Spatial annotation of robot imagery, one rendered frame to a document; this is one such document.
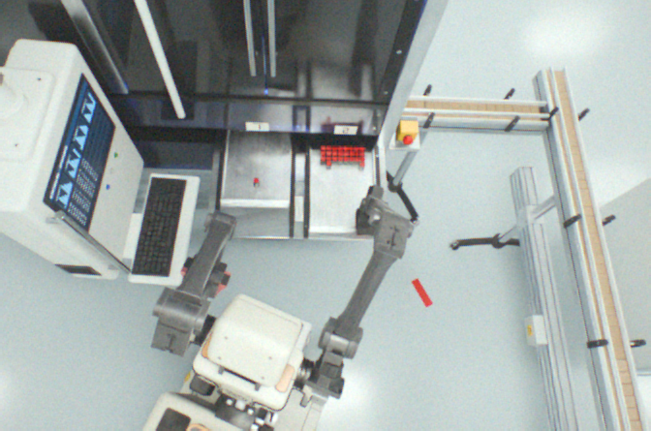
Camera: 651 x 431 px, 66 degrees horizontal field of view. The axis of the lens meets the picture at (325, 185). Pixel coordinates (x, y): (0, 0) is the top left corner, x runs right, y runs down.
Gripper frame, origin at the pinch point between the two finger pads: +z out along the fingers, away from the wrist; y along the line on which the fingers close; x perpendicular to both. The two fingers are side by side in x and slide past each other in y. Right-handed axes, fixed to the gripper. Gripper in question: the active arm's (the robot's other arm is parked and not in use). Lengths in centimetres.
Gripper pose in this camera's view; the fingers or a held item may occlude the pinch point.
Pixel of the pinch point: (361, 229)
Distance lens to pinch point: 192.9
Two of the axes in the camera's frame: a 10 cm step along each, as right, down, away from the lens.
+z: -0.7, 4.1, 9.1
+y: 0.0, -9.1, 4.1
